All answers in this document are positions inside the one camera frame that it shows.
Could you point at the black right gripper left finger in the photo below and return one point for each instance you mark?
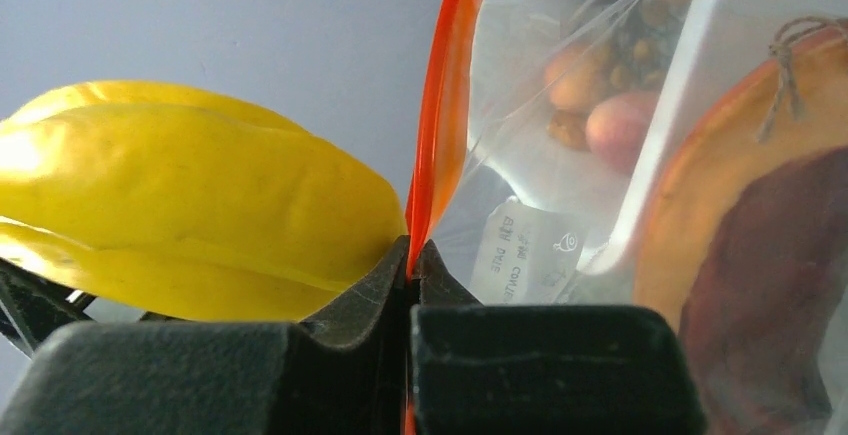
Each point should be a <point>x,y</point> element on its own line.
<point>340,371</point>

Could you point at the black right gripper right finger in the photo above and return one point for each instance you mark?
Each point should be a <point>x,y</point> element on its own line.
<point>550,369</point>

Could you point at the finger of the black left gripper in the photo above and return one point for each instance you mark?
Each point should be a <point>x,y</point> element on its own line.
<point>32,308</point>

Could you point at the yellow banana bunch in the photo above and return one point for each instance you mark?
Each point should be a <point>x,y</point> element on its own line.
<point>187,203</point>

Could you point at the clear zip bag orange zipper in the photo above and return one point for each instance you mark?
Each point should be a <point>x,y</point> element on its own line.
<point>523,267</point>

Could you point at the white plastic bin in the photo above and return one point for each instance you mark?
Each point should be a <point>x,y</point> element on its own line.
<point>514,165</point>

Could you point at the dried date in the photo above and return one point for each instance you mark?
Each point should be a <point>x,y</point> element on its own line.
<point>568,128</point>

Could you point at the peach fruit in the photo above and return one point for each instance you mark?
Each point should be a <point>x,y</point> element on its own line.
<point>617,127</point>

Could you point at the orange fruit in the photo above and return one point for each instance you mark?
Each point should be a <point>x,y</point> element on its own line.
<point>577,77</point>

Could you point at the longan cluster on twig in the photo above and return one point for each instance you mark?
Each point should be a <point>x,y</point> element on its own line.
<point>645,43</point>

